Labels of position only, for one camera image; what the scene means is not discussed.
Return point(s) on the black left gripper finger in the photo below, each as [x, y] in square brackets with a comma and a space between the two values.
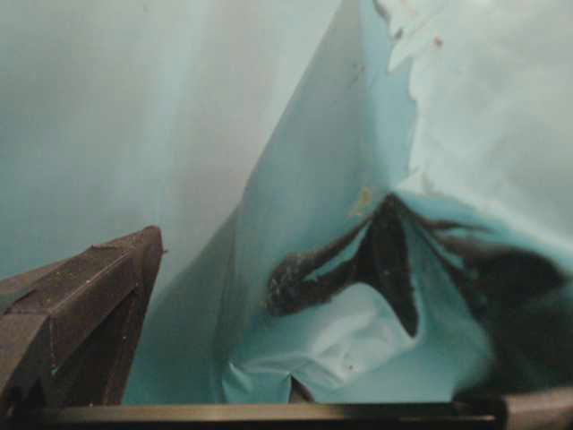
[69, 329]

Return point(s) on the silver zip bag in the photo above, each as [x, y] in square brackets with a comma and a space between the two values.
[406, 234]

